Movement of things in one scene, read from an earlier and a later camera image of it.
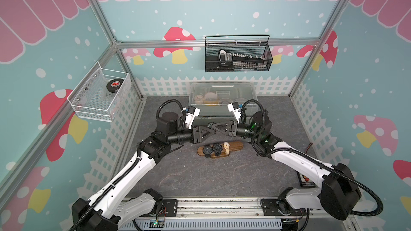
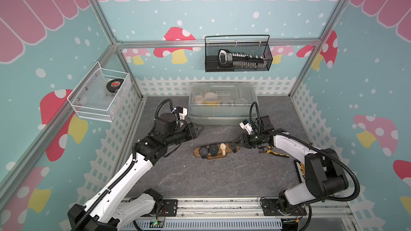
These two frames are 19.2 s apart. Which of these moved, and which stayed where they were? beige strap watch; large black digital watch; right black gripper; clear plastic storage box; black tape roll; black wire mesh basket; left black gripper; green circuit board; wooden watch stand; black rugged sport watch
Moved: large black digital watch; wooden watch stand; black rugged sport watch; left black gripper; beige strap watch; right black gripper
Stayed: black tape roll; black wire mesh basket; clear plastic storage box; green circuit board
